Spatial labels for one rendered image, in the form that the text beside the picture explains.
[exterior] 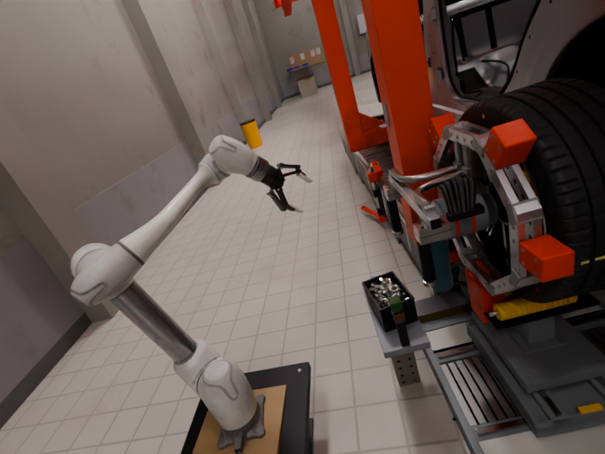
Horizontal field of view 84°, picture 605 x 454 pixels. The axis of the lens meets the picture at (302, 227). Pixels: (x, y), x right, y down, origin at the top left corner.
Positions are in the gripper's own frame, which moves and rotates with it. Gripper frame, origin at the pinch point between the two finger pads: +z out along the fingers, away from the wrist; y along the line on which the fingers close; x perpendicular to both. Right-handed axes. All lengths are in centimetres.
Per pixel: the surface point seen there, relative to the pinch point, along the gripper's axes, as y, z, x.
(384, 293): -28, 34, -23
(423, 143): 35, 30, -29
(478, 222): -3, 28, -58
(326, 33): 184, 39, 107
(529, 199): -3, 14, -77
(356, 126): 137, 108, 117
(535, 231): -9, 19, -77
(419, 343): -43, 42, -37
